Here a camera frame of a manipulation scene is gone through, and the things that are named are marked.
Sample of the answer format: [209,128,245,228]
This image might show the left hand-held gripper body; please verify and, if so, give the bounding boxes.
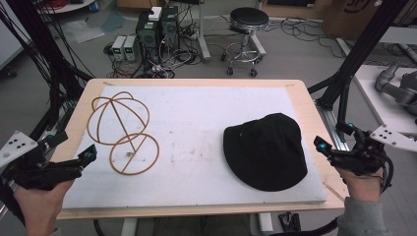
[0,131,84,192]

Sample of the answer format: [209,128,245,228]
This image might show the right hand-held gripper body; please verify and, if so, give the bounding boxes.
[328,123,417,177]

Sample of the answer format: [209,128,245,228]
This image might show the wooden hoop hat stand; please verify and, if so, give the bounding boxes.
[86,90,161,176]

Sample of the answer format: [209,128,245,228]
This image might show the black cap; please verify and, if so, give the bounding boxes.
[222,112,309,193]

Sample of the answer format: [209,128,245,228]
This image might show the person's right hand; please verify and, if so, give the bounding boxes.
[335,166,385,204]

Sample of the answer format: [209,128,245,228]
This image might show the person's left hand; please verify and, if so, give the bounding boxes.
[13,179,75,236]

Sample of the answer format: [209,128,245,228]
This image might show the white side table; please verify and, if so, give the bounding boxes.
[353,64,417,136]

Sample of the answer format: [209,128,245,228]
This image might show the white table leg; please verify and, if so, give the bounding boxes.
[120,217,140,236]
[257,212,275,234]

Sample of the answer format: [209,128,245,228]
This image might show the black floor device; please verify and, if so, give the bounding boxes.
[277,211,302,234]

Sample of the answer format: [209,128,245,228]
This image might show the white foam board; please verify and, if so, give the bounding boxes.
[61,85,328,210]

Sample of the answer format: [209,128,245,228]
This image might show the grey power supply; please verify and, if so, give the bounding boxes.
[123,34,139,62]
[110,34,128,62]

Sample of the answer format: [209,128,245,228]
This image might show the cardboard box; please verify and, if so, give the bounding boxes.
[322,0,417,41]

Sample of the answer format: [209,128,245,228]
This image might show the white paper sheet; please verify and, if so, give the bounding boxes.
[61,19,106,44]

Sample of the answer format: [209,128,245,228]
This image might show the white panel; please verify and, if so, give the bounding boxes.
[0,0,25,71]

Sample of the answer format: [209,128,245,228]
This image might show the grey-blue sheet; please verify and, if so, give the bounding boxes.
[100,10,128,33]

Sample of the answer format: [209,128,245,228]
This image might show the white round table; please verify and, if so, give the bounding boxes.
[36,0,96,15]

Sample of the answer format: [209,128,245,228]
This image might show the black computer tower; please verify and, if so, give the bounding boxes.
[159,5,180,51]
[135,10,162,65]

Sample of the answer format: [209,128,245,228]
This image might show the black round stool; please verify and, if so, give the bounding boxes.
[220,6,270,79]

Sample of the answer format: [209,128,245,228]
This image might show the white box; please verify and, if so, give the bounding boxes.
[148,6,163,23]

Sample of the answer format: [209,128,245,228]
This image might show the white metal stand leg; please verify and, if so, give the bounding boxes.
[196,0,212,64]

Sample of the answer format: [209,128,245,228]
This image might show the aluminium rail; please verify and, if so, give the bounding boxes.
[315,100,351,152]

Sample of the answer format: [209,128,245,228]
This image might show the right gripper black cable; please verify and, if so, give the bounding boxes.
[378,151,395,194]

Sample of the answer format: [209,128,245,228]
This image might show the black metal frame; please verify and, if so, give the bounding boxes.
[307,0,411,124]
[0,0,96,141]

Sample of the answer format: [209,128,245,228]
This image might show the black floor cables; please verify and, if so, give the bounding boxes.
[265,15,343,52]

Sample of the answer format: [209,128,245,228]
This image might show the tangle of floor cables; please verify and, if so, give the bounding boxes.
[103,40,203,80]

